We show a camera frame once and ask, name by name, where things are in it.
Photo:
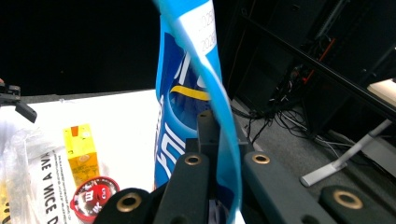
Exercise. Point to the clear plastic shopping bag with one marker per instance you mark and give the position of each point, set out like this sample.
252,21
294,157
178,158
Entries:
28,174

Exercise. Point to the blue snack pouch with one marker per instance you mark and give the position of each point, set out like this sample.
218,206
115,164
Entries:
174,77

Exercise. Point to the red round can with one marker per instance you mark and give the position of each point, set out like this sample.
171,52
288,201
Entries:
93,196

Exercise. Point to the yellow juice carton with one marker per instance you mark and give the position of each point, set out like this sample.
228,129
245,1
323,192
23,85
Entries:
81,152

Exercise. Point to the white table mat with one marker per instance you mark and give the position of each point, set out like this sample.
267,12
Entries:
124,130

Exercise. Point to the white metal stand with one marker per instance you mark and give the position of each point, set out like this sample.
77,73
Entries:
323,172

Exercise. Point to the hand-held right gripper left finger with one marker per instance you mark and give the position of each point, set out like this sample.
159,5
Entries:
186,193

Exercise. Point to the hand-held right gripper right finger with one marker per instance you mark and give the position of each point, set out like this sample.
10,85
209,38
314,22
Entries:
267,193

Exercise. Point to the black equipment rack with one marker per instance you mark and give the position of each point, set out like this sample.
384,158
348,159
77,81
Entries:
264,62

